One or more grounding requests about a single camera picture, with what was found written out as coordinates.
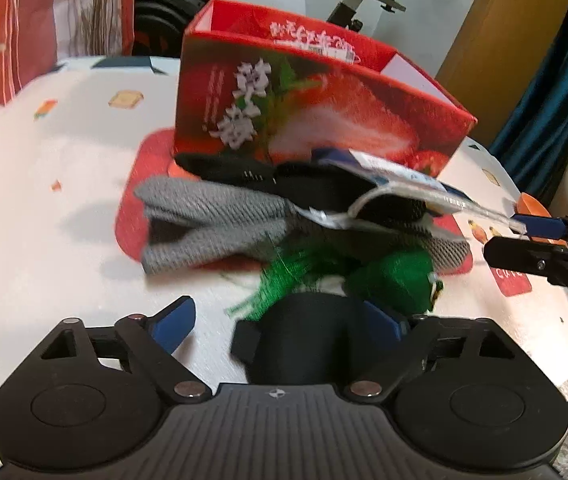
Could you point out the wooden door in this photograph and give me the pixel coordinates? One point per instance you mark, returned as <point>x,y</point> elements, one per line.
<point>509,15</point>

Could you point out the black dotted glove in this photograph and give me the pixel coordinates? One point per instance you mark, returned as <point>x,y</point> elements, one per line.
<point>314,185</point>

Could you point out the printed white tablecloth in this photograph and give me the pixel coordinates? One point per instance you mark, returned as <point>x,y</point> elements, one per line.
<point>39,260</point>

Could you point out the red printed bag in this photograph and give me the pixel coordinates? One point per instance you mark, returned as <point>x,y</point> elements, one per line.
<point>24,35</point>

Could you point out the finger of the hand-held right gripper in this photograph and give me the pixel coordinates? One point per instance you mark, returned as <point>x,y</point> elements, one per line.
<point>519,255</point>
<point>539,226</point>

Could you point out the red strawberry print box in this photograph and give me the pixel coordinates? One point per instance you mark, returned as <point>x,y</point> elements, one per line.
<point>314,110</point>

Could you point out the green fringed cloth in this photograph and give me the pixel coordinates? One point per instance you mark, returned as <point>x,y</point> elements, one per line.
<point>399,275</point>

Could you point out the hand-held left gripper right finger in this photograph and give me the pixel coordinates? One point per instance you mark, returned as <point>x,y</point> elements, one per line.
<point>381,327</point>

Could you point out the grey knit sock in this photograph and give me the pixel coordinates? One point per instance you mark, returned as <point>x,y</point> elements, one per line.
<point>204,210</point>

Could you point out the teal curtain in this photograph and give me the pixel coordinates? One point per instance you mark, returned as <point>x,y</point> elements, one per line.
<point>554,85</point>

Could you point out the blue white plastic packet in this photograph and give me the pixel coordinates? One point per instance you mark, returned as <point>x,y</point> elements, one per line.
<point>389,170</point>

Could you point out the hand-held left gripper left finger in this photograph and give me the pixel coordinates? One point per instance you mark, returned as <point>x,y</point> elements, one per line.
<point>176,320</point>

